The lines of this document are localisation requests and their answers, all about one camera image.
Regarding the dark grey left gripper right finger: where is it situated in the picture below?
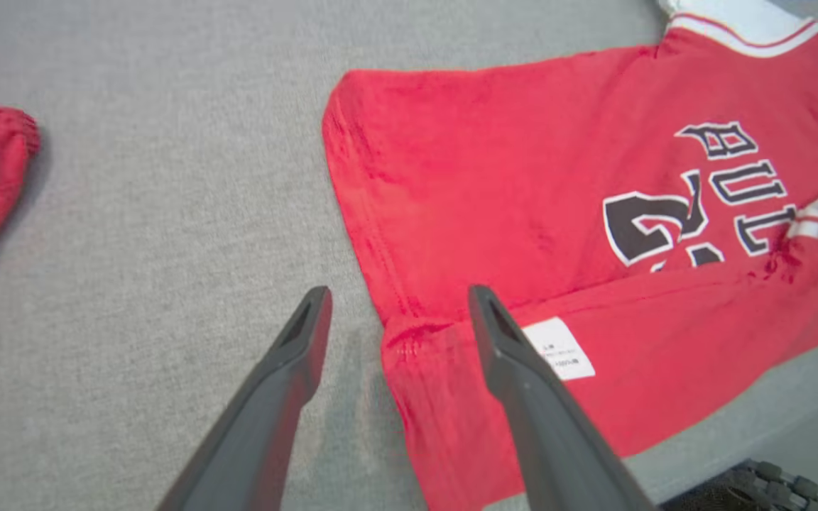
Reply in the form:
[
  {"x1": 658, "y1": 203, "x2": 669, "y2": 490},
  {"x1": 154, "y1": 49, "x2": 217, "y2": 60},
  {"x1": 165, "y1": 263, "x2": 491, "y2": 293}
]
[{"x1": 467, "y1": 285, "x2": 655, "y2": 511}]

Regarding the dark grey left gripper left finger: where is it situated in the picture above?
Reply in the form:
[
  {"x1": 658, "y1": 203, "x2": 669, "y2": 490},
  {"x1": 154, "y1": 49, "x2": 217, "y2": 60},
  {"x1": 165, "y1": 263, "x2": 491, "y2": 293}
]
[{"x1": 157, "y1": 285, "x2": 334, "y2": 511}]

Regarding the red basketball jersey number 23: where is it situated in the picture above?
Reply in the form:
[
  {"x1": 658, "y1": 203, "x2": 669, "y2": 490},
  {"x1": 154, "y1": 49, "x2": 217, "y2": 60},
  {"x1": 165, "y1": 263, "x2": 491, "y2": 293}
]
[{"x1": 322, "y1": 0, "x2": 818, "y2": 511}]

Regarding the grey fabric sofa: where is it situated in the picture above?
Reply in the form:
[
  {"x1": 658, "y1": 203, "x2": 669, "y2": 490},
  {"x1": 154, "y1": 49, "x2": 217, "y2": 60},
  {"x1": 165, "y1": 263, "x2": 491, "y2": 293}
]
[{"x1": 0, "y1": 0, "x2": 818, "y2": 511}]

